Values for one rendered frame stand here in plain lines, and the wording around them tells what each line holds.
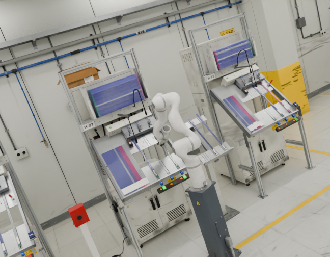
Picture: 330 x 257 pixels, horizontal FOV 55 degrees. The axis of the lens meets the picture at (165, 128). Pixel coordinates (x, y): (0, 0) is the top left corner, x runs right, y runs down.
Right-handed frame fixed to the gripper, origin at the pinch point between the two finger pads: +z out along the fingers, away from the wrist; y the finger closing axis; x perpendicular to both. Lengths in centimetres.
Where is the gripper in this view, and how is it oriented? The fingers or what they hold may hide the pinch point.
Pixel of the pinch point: (162, 144)
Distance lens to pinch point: 310.4
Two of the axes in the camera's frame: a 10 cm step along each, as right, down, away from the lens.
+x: 5.0, 7.8, -3.7
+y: -8.6, 3.8, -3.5
